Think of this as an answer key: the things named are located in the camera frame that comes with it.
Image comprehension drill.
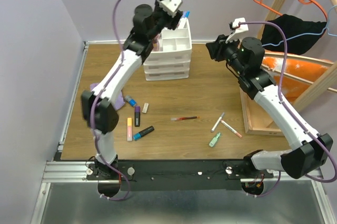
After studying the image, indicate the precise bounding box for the orange red pen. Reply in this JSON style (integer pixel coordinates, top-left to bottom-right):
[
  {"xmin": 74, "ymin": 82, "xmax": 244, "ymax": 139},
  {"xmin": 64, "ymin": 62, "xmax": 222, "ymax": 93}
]
[{"xmin": 170, "ymin": 116, "xmax": 200, "ymax": 121}]

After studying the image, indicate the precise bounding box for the aluminium frame rail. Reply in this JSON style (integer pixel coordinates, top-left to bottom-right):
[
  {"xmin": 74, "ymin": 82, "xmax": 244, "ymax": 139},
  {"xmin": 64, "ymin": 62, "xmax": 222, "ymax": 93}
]
[{"xmin": 31, "ymin": 158, "xmax": 336, "ymax": 223}]

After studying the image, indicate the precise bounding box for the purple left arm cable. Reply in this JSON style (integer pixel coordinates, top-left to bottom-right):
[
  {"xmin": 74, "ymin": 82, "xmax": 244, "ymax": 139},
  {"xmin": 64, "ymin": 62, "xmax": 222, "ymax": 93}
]
[{"xmin": 91, "ymin": 0, "xmax": 165, "ymax": 201}]

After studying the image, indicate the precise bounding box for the pink cap pencil tube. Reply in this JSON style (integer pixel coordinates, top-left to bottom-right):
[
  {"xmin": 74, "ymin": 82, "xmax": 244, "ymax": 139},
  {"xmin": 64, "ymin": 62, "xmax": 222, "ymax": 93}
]
[{"xmin": 153, "ymin": 34, "xmax": 161, "ymax": 52}]

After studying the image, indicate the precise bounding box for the grey white marker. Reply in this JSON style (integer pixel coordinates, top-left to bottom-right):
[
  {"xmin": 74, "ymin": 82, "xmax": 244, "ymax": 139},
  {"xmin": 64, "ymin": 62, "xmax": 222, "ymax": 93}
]
[{"xmin": 211, "ymin": 112, "xmax": 225, "ymax": 133}]

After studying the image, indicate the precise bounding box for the blue black highlighter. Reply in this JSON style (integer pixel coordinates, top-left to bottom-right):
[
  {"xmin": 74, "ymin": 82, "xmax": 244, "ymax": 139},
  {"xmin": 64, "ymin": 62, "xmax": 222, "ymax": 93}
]
[{"xmin": 133, "ymin": 126, "xmax": 154, "ymax": 141}]

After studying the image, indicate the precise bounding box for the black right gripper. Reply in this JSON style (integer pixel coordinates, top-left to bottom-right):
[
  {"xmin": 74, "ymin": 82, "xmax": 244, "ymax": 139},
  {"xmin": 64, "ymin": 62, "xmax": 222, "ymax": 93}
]
[{"xmin": 205, "ymin": 33, "xmax": 245, "ymax": 75}]

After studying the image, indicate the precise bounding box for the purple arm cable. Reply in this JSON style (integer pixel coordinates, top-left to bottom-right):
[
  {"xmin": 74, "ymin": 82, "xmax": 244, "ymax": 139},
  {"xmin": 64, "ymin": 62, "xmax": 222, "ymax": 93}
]
[
  {"xmin": 236, "ymin": 21, "xmax": 337, "ymax": 198},
  {"xmin": 91, "ymin": 0, "xmax": 165, "ymax": 201}
]

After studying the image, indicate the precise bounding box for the orange white tie-dye garment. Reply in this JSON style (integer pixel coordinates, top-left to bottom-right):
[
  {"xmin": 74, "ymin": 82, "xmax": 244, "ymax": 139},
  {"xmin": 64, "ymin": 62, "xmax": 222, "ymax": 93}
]
[{"xmin": 260, "ymin": 55, "xmax": 331, "ymax": 104}]

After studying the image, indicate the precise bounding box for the white plastic drawer organizer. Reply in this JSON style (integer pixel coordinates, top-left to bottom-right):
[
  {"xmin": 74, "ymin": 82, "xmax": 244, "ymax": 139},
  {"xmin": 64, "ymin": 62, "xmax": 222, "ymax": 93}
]
[{"xmin": 143, "ymin": 19, "xmax": 192, "ymax": 81}]

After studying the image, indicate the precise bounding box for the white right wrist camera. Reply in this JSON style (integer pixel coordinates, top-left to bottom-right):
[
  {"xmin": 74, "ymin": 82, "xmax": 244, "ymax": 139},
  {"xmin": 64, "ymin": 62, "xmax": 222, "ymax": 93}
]
[{"xmin": 226, "ymin": 17, "xmax": 249, "ymax": 43}]

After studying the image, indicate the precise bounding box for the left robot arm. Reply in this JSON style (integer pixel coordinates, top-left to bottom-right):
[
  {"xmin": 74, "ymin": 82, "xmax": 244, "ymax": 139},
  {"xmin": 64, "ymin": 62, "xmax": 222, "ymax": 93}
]
[{"xmin": 81, "ymin": 3, "xmax": 183, "ymax": 179}]

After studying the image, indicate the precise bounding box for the pink white marker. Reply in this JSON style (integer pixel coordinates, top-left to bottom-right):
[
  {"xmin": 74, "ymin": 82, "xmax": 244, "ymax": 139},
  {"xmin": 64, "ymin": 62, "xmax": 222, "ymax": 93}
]
[{"xmin": 221, "ymin": 120, "xmax": 242, "ymax": 138}]

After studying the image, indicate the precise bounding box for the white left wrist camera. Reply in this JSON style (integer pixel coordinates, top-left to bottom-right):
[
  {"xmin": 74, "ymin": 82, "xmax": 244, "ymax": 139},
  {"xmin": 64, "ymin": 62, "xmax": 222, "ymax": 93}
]
[{"xmin": 157, "ymin": 0, "xmax": 183, "ymax": 17}]

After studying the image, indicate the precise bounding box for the light blue white pen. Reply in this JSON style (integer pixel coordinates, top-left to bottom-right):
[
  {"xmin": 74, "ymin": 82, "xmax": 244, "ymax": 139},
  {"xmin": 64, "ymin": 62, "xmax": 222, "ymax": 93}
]
[{"xmin": 183, "ymin": 11, "xmax": 190, "ymax": 26}]

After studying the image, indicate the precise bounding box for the black garment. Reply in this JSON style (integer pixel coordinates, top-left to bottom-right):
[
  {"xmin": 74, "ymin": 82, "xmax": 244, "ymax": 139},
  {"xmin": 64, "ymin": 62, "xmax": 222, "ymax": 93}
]
[{"xmin": 259, "ymin": 13, "xmax": 329, "ymax": 55}]

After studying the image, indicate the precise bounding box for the wooden hanger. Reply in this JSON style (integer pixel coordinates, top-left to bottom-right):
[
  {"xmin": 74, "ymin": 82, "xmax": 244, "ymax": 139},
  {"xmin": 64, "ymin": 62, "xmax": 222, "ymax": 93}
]
[{"xmin": 262, "ymin": 50, "xmax": 337, "ymax": 93}]

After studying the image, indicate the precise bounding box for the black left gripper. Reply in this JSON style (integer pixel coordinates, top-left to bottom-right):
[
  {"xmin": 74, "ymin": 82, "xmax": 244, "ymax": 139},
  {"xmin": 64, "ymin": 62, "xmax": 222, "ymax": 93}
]
[{"xmin": 148, "ymin": 0, "xmax": 183, "ymax": 40}]

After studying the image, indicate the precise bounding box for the wooden clothes rack frame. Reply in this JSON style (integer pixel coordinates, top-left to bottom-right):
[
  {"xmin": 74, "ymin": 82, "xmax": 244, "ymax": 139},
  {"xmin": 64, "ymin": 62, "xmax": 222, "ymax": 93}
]
[{"xmin": 250, "ymin": 0, "xmax": 337, "ymax": 111}]

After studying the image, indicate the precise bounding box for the purple cloth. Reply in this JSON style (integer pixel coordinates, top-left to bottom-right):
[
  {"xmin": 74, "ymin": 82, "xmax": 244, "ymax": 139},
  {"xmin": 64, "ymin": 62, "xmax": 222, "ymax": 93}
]
[{"xmin": 90, "ymin": 83, "xmax": 125, "ymax": 110}]

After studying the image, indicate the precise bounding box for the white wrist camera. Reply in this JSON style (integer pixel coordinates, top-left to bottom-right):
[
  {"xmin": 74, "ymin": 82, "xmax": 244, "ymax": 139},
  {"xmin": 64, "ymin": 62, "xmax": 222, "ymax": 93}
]
[
  {"xmin": 226, "ymin": 17, "xmax": 249, "ymax": 43},
  {"xmin": 157, "ymin": 0, "xmax": 183, "ymax": 17}
]

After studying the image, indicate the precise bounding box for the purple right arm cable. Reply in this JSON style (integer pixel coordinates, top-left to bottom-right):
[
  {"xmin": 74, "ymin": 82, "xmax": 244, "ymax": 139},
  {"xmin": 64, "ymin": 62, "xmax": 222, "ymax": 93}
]
[{"xmin": 236, "ymin": 21, "xmax": 337, "ymax": 198}]

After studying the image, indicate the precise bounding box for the green stapler remover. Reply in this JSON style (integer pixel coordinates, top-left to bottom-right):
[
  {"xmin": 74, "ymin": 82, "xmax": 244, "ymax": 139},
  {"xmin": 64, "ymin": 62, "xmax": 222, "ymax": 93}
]
[{"xmin": 209, "ymin": 132, "xmax": 222, "ymax": 148}]

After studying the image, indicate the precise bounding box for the orange pink highlighter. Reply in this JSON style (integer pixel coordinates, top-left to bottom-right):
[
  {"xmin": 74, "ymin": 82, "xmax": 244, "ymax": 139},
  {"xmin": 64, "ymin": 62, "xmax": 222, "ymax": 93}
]
[{"xmin": 126, "ymin": 117, "xmax": 133, "ymax": 142}]

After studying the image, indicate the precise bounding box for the purple black highlighter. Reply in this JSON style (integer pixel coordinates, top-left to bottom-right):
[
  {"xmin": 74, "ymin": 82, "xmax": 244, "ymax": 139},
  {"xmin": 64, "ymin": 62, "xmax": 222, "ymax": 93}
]
[{"xmin": 134, "ymin": 106, "xmax": 141, "ymax": 127}]

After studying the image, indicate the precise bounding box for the blue cap white pen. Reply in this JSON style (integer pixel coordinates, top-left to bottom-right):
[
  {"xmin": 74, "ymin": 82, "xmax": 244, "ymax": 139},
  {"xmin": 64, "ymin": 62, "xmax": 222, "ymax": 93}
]
[{"xmin": 177, "ymin": 11, "xmax": 188, "ymax": 29}]

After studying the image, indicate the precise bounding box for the light blue wire hanger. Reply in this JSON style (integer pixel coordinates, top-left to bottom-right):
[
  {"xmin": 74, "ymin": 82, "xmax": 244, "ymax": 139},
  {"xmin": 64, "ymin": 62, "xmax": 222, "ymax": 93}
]
[{"xmin": 261, "ymin": 4, "xmax": 337, "ymax": 48}]

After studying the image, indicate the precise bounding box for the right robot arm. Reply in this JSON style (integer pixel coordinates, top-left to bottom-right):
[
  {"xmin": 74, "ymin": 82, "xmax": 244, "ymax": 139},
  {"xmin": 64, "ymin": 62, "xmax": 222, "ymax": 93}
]
[{"xmin": 206, "ymin": 35, "xmax": 333, "ymax": 179}]

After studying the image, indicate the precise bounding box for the white eraser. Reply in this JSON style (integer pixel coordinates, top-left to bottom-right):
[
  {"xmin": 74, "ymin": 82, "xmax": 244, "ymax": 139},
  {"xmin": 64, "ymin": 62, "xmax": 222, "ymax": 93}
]
[{"xmin": 142, "ymin": 103, "xmax": 149, "ymax": 114}]

